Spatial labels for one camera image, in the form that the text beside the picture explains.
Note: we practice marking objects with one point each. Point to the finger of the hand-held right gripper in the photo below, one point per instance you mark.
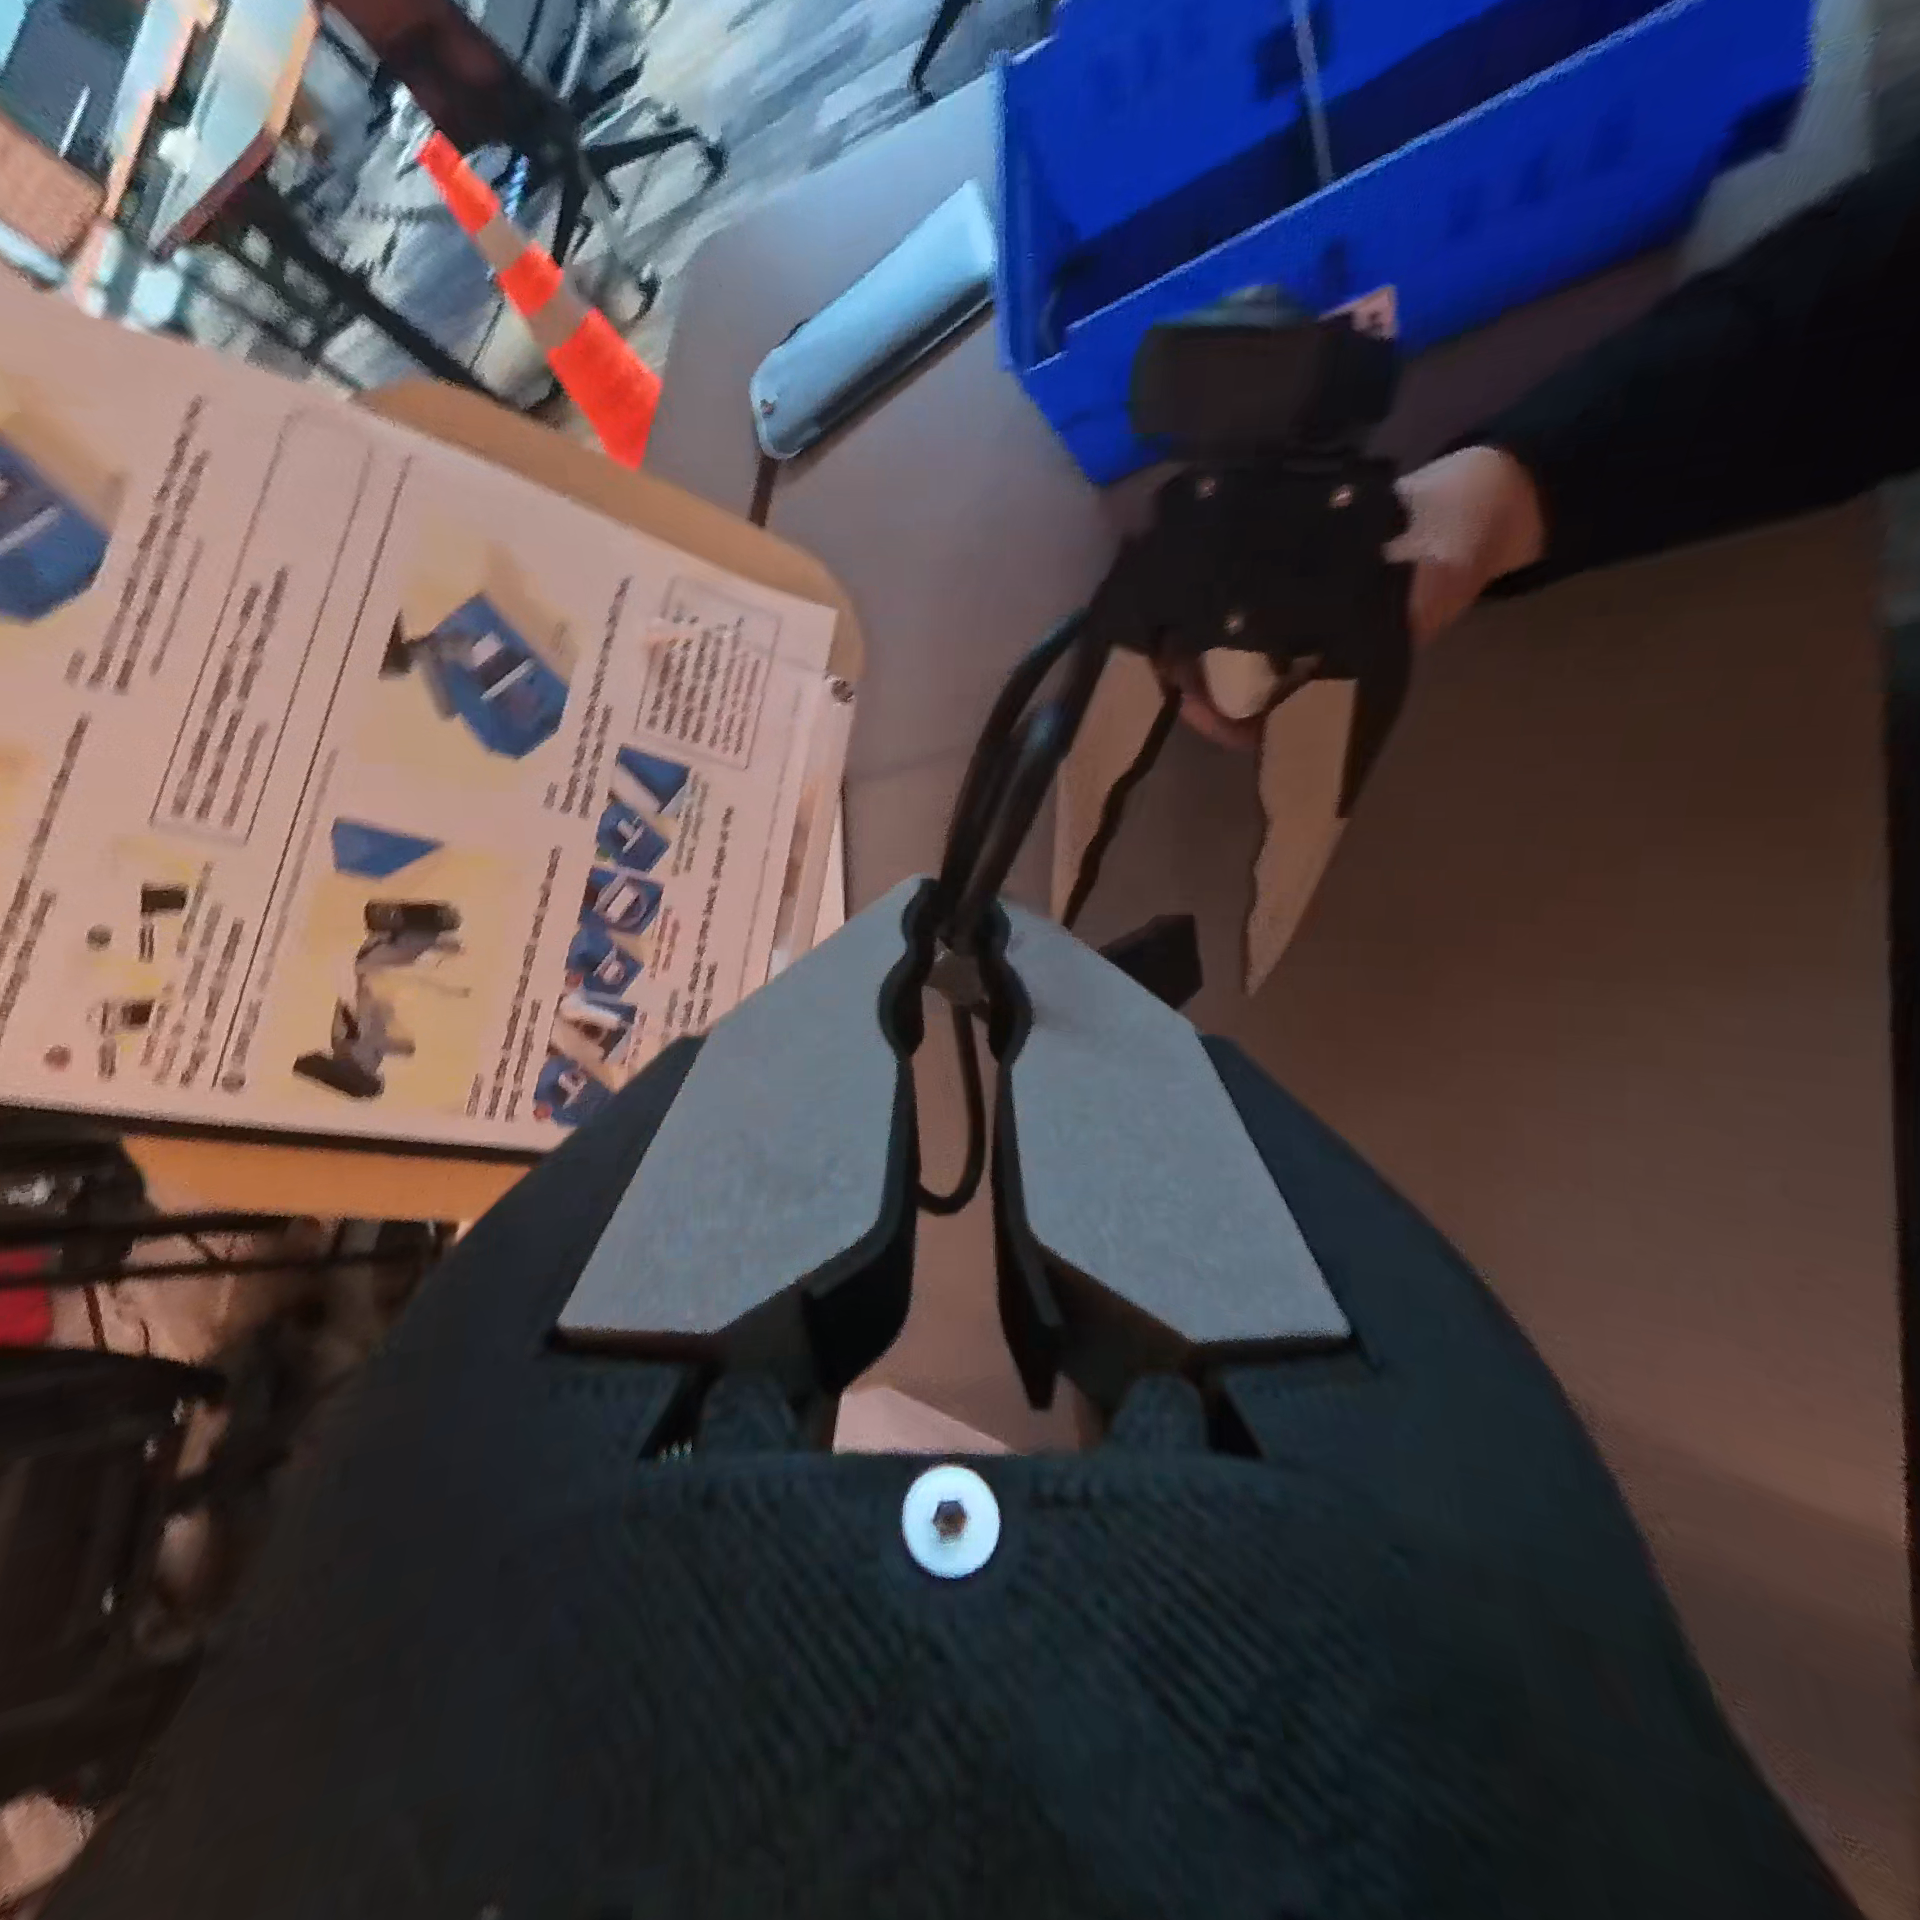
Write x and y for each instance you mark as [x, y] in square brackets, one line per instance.
[1306, 810]
[1089, 796]

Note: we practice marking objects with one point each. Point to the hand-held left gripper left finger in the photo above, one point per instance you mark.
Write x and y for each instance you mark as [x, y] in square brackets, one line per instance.
[733, 1170]

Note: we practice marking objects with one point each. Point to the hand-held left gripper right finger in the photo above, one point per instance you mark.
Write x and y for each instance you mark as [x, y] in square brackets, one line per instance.
[1170, 1170]

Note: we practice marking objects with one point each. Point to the black plastic usb hub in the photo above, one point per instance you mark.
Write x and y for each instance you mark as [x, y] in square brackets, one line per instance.
[1001, 787]

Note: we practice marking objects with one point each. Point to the translucent plastic bin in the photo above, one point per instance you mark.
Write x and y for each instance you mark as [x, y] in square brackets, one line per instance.
[1499, 225]

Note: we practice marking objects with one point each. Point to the person's right forearm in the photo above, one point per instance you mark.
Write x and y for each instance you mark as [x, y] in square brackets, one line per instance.
[1724, 388]

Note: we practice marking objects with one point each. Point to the person's right hand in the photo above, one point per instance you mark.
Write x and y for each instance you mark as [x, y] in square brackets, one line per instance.
[1469, 524]

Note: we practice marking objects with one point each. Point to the printed instruction sheet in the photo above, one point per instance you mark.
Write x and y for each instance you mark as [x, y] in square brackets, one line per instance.
[376, 750]

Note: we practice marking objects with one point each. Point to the orange traffic cone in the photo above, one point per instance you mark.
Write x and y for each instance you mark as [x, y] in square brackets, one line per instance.
[555, 315]

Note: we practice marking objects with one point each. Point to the red storage bin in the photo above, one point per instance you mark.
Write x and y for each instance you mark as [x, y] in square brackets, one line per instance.
[23, 1299]

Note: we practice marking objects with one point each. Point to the black office chair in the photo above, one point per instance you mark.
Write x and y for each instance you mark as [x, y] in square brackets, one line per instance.
[90, 1500]

